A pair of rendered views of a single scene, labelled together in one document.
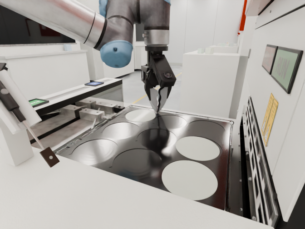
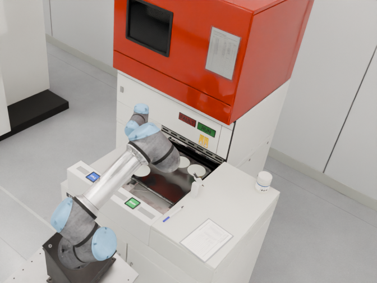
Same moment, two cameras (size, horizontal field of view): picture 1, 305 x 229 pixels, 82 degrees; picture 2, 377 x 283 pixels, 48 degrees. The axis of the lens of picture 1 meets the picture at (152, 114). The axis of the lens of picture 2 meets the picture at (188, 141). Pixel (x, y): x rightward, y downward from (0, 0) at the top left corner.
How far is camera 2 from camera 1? 2.12 m
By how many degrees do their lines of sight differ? 71
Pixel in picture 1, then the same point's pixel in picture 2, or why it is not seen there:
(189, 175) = (195, 169)
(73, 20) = not seen: hidden behind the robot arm
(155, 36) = not seen: hidden behind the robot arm
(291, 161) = (222, 150)
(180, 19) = not seen: outside the picture
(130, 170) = (188, 182)
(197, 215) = (220, 169)
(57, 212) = (215, 187)
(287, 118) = (216, 142)
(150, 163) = (186, 177)
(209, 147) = (182, 159)
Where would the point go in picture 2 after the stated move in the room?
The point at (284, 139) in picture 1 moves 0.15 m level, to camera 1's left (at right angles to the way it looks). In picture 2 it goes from (217, 146) to (212, 163)
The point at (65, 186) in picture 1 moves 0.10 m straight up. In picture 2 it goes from (207, 186) to (210, 171)
